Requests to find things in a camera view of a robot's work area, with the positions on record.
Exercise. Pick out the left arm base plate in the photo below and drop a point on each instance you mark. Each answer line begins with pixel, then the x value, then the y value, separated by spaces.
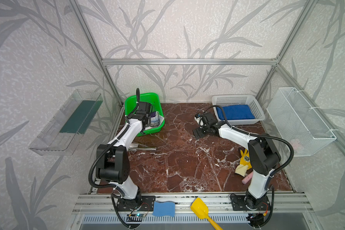
pixel 143 203

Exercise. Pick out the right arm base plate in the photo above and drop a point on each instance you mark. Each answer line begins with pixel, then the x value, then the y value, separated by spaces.
pixel 238 202

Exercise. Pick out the white light-blue towel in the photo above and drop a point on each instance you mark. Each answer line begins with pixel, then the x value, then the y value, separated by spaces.
pixel 155 121

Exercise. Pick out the yellow plastic shovel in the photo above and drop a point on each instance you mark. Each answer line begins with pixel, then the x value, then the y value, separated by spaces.
pixel 202 212

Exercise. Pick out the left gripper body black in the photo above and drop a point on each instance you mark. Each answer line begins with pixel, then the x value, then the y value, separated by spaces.
pixel 148 115

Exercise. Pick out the pale yellow cloth piece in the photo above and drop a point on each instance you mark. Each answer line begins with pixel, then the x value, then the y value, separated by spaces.
pixel 242 169

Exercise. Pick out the white wire wall basket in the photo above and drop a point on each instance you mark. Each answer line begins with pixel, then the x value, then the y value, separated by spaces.
pixel 295 118

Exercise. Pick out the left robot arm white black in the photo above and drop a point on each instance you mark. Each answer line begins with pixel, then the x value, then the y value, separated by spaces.
pixel 111 167

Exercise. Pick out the clear acrylic wall shelf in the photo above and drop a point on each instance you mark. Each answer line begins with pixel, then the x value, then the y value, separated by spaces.
pixel 63 133

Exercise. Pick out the blue towel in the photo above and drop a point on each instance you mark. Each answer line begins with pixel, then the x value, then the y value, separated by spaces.
pixel 235 112

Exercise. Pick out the pink item in wire basket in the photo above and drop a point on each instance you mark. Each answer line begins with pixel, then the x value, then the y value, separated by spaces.
pixel 296 144

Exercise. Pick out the small circuit board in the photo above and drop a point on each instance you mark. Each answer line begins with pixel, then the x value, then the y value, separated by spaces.
pixel 136 217

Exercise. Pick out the blue sponge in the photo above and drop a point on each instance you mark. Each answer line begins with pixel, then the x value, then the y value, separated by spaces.
pixel 162 209

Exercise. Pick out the white plastic basket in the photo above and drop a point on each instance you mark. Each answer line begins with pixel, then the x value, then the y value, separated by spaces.
pixel 235 99

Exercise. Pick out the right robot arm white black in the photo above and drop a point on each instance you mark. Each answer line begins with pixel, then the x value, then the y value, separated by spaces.
pixel 263 154

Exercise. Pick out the silver metal trowel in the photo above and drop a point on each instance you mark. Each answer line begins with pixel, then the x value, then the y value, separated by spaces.
pixel 136 147

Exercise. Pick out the yellow packet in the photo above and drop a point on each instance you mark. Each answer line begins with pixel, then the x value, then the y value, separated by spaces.
pixel 245 158

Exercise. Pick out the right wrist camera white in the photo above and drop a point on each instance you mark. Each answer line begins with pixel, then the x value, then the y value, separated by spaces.
pixel 198 119

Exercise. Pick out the green plastic basket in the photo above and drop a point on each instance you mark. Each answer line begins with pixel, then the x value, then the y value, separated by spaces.
pixel 156 109

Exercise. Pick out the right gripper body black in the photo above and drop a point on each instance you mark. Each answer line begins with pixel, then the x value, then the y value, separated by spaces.
pixel 201 131

